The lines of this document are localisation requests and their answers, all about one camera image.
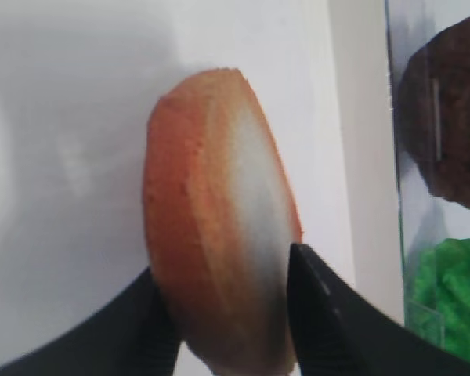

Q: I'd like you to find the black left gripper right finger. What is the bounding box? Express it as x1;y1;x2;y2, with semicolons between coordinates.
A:
287;243;470;376

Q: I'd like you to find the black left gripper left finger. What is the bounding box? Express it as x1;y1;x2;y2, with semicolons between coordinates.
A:
0;269;180;375

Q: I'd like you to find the orange bun slice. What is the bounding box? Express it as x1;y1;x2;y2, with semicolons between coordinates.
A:
143;67;302;375

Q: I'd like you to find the green lettuce leaf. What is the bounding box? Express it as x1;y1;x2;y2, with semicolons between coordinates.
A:
407;238;470;362

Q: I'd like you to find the dark meat patty right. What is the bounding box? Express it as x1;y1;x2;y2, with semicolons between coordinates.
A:
396;16;470;209

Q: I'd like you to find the clear long right rail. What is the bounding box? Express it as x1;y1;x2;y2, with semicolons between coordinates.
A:
383;0;470;353

